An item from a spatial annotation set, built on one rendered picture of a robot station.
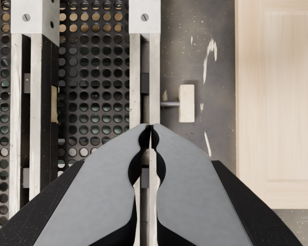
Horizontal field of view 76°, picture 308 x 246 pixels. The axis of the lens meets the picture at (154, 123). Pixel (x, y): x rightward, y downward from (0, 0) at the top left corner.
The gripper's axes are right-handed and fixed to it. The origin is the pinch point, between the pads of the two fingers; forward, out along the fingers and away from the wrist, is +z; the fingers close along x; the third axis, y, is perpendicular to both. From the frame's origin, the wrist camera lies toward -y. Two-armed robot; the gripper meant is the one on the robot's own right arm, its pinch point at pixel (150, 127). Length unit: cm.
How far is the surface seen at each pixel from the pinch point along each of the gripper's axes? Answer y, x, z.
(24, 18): -5.5, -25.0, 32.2
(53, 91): 8.4, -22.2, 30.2
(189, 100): 10.1, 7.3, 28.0
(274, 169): 23.9, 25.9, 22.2
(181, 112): 12.3, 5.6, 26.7
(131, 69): 3.3, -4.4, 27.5
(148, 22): -4.5, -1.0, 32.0
